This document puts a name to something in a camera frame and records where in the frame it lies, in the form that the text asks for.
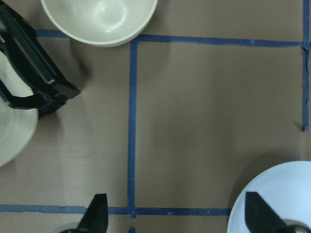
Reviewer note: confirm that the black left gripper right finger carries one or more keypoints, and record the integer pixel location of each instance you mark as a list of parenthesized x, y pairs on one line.
[(261, 218)]

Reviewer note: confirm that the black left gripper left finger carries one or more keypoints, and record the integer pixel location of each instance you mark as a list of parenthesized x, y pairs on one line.
[(95, 219)]

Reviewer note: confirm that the blue plate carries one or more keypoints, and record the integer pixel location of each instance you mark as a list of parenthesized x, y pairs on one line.
[(287, 190)]

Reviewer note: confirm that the white plate in rack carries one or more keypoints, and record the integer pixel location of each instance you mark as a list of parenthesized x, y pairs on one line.
[(16, 126)]

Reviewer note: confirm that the black plate rack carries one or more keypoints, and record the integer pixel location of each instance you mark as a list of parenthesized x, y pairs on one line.
[(18, 42)]

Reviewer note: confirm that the cream bowl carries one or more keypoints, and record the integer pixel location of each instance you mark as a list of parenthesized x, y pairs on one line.
[(100, 23)]

